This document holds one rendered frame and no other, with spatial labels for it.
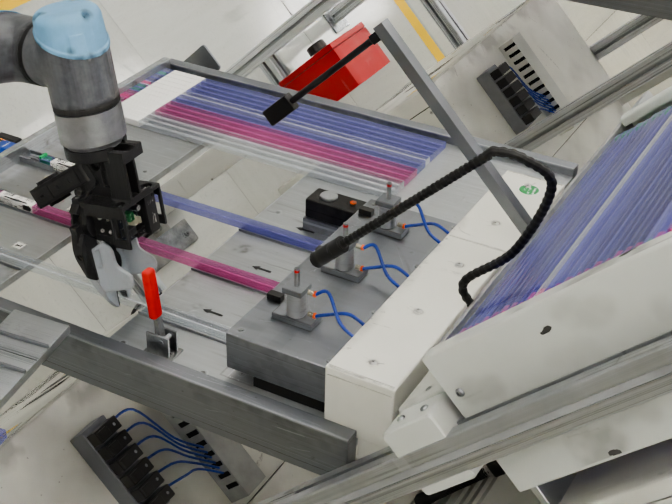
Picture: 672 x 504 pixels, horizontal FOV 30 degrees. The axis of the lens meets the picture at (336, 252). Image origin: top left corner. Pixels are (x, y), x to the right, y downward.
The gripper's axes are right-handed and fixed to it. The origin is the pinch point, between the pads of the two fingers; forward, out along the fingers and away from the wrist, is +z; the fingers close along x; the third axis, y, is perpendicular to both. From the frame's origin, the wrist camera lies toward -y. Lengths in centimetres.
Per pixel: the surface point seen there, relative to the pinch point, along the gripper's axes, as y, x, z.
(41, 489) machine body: -18.5, -3.3, 33.0
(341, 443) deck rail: 36.0, -10.0, 6.0
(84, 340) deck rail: 3.3, -9.9, 0.2
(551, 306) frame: 60, -11, -16
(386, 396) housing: 40.8, -7.9, 0.3
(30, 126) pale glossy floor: -100, 89, 26
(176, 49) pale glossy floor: -99, 143, 27
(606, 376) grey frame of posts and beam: 66, -14, -12
